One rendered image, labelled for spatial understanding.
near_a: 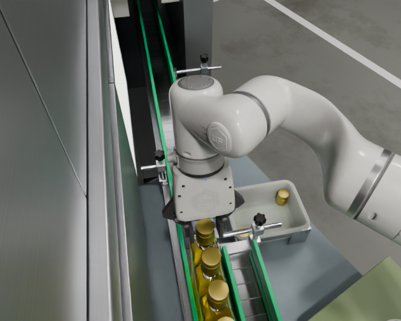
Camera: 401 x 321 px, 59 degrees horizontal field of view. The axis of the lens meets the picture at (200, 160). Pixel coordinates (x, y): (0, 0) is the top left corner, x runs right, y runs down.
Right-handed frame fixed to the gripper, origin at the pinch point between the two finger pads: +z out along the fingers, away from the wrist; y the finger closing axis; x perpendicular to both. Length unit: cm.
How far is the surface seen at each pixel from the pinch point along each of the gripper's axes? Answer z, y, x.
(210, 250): 0.3, -0.1, -5.0
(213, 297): 2.3, -1.3, -12.5
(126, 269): -13.1, -12.5, -16.1
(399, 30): 56, 222, 237
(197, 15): -13, 17, 91
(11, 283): -33.4, -15.2, -31.8
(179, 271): 25.4, -5.4, 10.7
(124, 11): -15, -9, 103
